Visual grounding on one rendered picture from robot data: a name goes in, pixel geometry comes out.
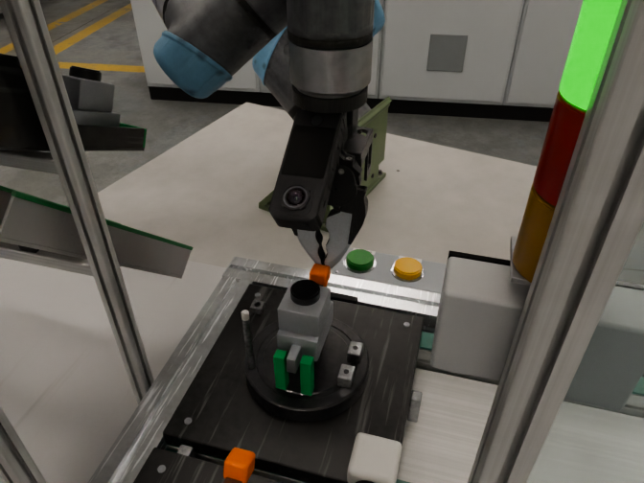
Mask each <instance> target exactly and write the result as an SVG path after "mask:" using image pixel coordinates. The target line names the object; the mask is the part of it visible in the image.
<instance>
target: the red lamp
mask: <svg viewBox="0 0 644 483"><path fill-rule="evenodd" d="M585 114H586V110H584V109H582V108H580V107H578V106H576V105H574V104H572V103H570V102H568V101H567V100H566V99H565V98H564V97H563V96H562V95H561V93H560V91H559V92H558V94H557V98H556V101H555V104H554V108H553V111H552V115H551V118H550V122H549V126H548V129H547V132H546V135H545V139H544V142H543V146H542V150H541V153H540V159H539V163H538V166H537V169H536V173H535V176H534V181H533V184H534V188H535V190H536V191H537V193H538V194H539V195H540V196H541V197H542V198H543V199H544V200H545V201H547V202H548V203H550V204H551V205H553V206H555V207H556V205H557V202H558V199H559V196H560V193H561V190H562V187H563V184H564V179H565V176H566V173H567V170H568V167H569V164H570V160H571V157H572V154H573V151H574V149H575V146H576V143H577V140H578V136H579V133H580V130H581V127H582V124H583V121H584V118H585Z"/></svg>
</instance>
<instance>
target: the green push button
mask: <svg viewBox="0 0 644 483"><path fill-rule="evenodd" d="M346 263H347V266H348V267H349V268H351V269H353V270H358V271H363V270H367V269H369V268H371V267H372V266H373V264H374V256H373V255H372V253H370V252H369V251H367V250H364V249H356V250H353V251H351V252H349V253H348V254H347V258H346Z"/></svg>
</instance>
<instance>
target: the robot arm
mask: <svg viewBox="0 0 644 483"><path fill-rule="evenodd" d="M151 1H152V3H153V5H154V7H155V8H156V10H157V11H158V13H159V15H160V17H161V19H162V21H163V22H164V24H165V26H166V28H167V31H164V32H163V33H162V36H161V37H160V38H159V39H158V40H157V41H156V43H155V44H154V48H153V54H154V57H155V59H156V61H157V63H158V64H159V66H160V67H161V69H162V70H163V71H164V72H165V74H166V75H167V76H168V77H169V78H170V79H171V80H172V81H173V82H174V83H175V84H176V85H177V86H178V87H179V88H180V89H182V90H183V91H184V92H186V93H187V94H189V95H190V96H192V97H195V98H198V99H205V98H207V97H209V96H210V95H211V94H213V93H214V92H216V91H217V90H218V89H219V88H221V87H222V86H223V85H224V84H225V83H227V82H228V81H230V80H231V79H233V77H232V76H233V75H235V74H236V73H237V72H238V71H239V70H240V69H241V68H242V67H243V66H244V65H245V64H246V62H248V61H249V60H250V59H252V58H253V60H252V66H253V69H254V71H255V72H256V74H257V75H258V76H259V78H260V79H261V80H262V83H263V85H264V86H266V87H267V88H268V90H269V91H270V92H271V93H272V95H273V96H274V97H275V98H276V100H277V101H278V102H279V103H280V105H281V106H282V107H283V108H284V110H285V111H286V112H287V114H288V115H289V116H290V117H291V118H292V120H293V121H294V122H293V125H292V129H291V132H290V135H289V138H288V142H287V148H286V151H285V154H284V158H283V161H282V165H281V168H280V171H279V174H278V178H277V181H276V185H275V188H274V192H273V195H272V199H271V201H270V205H269V208H268V210H269V213H270V214H271V215H272V217H273V218H274V220H275V222H276V223H277V225H278V226H280V227H286V228H291V229H292V231H293V233H294V235H295V236H297V238H298V240H299V242H300V243H301V245H302V246H303V248H304V249H305V250H306V252H307V253H308V254H309V256H310V257H311V258H312V260H313V261H314V262H315V263H316V264H320V265H328V266H329V267H330V268H333V267H334V266H335V265H337V264H338V263H339V262H340V260H341V259H342V258H343V256H344V255H345V253H346V252H347V250H348V248H349V247H350V245H351V244H352V242H353V241H354V239H355V237H356V236H357V233H358V232H359V230H360V228H361V227H362V225H363V222H364V220H365V218H366V215H367V211H368V199H367V197H366V191H367V189H368V188H367V186H361V185H360V184H361V172H362V168H361V166H362V164H363V162H364V160H365V167H364V180H365V181H367V178H368V176H369V174H370V171H371V161H372V146H373V130H374V129H373V128H369V127H360V126H358V124H357V123H358V120H359V119H360V118H361V117H362V116H364V115H365V114H366V113H367V112H369V111H370V110H371V108H370V107H369V105H368V104H367V103H366V102H367V93H368V84H369V83H370V81H371V74H372V54H373V37H374V35H376V34H377V33H378V32H379V31H380V30H381V29H382V27H383V25H384V22H385V17H384V12H383V9H382V7H381V4H380V1H379V0H151ZM361 132H364V133H366V136H364V135H362V134H360V133H361ZM327 205H331V206H333V209H332V210H331V211H330V212H329V214H328V216H327V219H326V228H327V230H328V232H329V234H330V237H329V240H328V242H327V244H326V249H327V255H325V252H324V250H323V247H322V241H323V236H322V234H321V232H320V230H319V229H320V228H321V226H322V224H323V220H324V217H325V213H326V209H327Z"/></svg>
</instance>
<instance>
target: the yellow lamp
mask: <svg viewBox="0 0 644 483"><path fill-rule="evenodd" d="M554 211H555V206H553V205H551V204H550V203H548V202H547V201H545V200H544V199H543V198H542V197H541V196H540V195H539V194H538V193H537V191H536V190H535V188H534V184H532V187H531V191H530V194H529V197H528V200H527V204H526V208H525V211H524V215H523V218H522V222H521V226H520V228H519V232H518V235H517V241H516V245H515V249H514V252H513V264H514V266H515V268H516V270H517V271H518V273H519V274H520V275H521V276H522V277H524V278H525V279H526V280H527V281H528V282H530V283H532V280H533V277H534V274H535V271H536V268H537V265H538V262H539V259H540V255H541V251H542V248H543V245H544V242H545V239H546V236H547V232H548V229H549V226H550V223H551V220H552V218H553V215H554Z"/></svg>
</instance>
